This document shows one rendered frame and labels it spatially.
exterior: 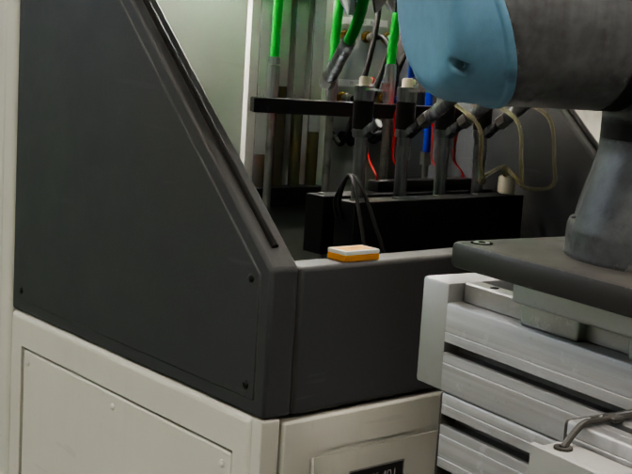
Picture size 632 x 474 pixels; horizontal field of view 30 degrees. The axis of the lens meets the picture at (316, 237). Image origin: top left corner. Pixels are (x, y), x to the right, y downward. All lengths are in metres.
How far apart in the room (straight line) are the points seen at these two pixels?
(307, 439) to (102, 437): 0.34
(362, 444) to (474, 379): 0.42
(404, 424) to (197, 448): 0.24
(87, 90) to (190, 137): 0.23
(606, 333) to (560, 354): 0.04
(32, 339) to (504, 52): 1.04
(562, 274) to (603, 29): 0.16
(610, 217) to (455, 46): 0.17
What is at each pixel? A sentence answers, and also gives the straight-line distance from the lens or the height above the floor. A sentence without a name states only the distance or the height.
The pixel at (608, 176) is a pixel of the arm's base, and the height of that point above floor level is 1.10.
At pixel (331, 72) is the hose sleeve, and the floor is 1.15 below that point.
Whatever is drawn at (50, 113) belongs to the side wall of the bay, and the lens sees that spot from 1.58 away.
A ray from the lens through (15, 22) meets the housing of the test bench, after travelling 1.67.
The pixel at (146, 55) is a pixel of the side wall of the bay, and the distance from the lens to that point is 1.38.
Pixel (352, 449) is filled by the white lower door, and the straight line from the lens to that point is 1.33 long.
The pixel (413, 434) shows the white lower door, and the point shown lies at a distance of 1.40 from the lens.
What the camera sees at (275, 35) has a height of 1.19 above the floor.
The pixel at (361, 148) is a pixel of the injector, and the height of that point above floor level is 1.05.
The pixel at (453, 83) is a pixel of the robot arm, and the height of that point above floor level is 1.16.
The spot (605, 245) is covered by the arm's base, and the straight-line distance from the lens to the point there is 0.82.
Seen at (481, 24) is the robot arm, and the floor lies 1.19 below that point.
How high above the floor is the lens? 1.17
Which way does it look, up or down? 9 degrees down
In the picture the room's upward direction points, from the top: 4 degrees clockwise
